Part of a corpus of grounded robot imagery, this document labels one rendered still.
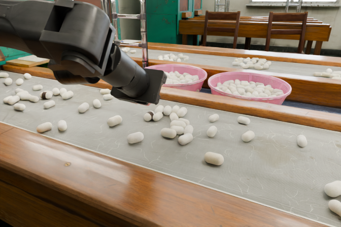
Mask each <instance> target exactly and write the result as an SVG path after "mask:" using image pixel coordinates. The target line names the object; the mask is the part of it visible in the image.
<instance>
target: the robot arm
mask: <svg viewBox="0 0 341 227"><path fill-rule="evenodd" d="M115 31H116V30H115V28H114V27H113V26H112V25H111V23H110V19H109V17H108V15H107V14H106V13H105V12H104V11H103V10H102V9H100V8H99V7H97V6H95V5H93V4H90V3H86V2H80V1H74V0H56V1H48V0H0V46H1V47H7V48H12V49H16V50H20V51H23V52H26V53H30V54H33V55H35V56H37V57H38V58H45V59H50V60H49V63H48V65H47V67H48V68H49V69H50V70H52V71H53V74H54V76H55V78H56V79H57V81H58V82H60V83H61V84H63V85H83V84H96V83H97V82H99V80H100V79H102V80H103V81H105V82H107V83H108V84H110V85H112V89H111V95H112V96H114V97H115V98H117V99H119V100H122V101H127V102H130V103H135V104H140V105H146V106H149V105H150V104H151V103H152V104H155V105H157V104H158V103H159V99H160V95H159V93H160V90H161V86H162V85H163V84H165V83H166V79H167V75H166V73H165V72H164V71H163V70H157V69H148V68H141V67H140V66H139V65H138V64H137V63H136V62H135V61H134V60H132V59H131V58H130V57H129V56H128V55H127V54H126V53H125V52H124V51H123V50H122V49H121V48H119V47H118V46H117V45H116V44H115V43H113V39H114V35H115Z"/></svg>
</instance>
